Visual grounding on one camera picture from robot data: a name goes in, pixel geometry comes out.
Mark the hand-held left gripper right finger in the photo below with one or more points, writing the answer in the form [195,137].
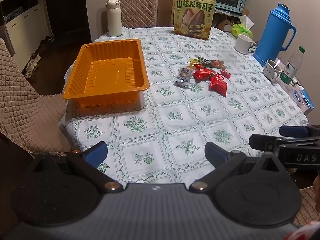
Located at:
[214,152]

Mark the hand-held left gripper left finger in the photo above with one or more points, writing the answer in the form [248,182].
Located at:
[96,152]

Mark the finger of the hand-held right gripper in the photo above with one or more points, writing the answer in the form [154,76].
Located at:
[292,130]
[262,142]

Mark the small red snack packet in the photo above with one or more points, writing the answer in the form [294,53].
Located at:
[198,66]
[225,73]

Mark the orange plastic tray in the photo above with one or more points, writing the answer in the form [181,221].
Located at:
[107,70]

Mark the dark green sausage packet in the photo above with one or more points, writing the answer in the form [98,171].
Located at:
[213,63]

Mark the yellow candy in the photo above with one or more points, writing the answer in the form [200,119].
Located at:
[195,60]

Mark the blue white packet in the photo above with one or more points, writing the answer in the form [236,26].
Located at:
[302,95]

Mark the woven chair cushion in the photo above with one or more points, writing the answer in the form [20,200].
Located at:
[306,205]

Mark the green cap water bottle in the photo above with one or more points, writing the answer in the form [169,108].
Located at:
[291,67]

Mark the patterned white cup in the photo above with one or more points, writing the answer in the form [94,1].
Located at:
[270,70]

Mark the metal spoon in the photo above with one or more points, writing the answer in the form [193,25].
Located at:
[277,64]

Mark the quilted beige chair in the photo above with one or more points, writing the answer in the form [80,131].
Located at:
[27,100]
[135,7]

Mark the blue thermos jug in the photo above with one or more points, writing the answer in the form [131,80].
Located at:
[272,35]

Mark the white mug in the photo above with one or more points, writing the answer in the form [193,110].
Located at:
[243,43]

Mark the row of shoes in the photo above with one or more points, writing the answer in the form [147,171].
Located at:
[32,63]

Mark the green tissue pack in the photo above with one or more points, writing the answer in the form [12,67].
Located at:
[242,28]

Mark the wooden shelf unit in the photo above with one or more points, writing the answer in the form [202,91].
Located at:
[228,20]

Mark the cream insulated bottle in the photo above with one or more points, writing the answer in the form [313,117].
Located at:
[114,17]

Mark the large sunflower seed bag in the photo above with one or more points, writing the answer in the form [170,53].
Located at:
[193,15]

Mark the white cabinet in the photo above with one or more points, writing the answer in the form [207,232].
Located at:
[25,22]

